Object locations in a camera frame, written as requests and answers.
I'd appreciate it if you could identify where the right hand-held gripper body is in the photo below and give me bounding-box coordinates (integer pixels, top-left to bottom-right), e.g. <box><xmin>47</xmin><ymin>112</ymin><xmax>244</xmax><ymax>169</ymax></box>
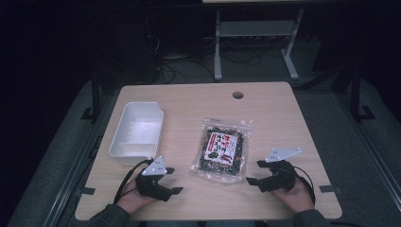
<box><xmin>255</xmin><ymin>147</ymin><xmax>303</xmax><ymax>194</ymax></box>

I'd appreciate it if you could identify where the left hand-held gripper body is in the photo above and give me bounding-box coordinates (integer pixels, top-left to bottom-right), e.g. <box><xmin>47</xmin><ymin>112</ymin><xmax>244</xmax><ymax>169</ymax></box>
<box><xmin>135</xmin><ymin>155</ymin><xmax>174</xmax><ymax>203</ymax></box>

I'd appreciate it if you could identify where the person's right hand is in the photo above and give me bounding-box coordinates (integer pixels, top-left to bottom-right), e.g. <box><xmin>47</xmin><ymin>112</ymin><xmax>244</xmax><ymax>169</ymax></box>
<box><xmin>270</xmin><ymin>177</ymin><xmax>317</xmax><ymax>215</ymax></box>

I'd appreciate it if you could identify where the person's left hand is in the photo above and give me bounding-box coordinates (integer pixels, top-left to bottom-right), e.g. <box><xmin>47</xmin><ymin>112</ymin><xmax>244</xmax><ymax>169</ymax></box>
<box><xmin>115</xmin><ymin>178</ymin><xmax>158</xmax><ymax>216</ymax></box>

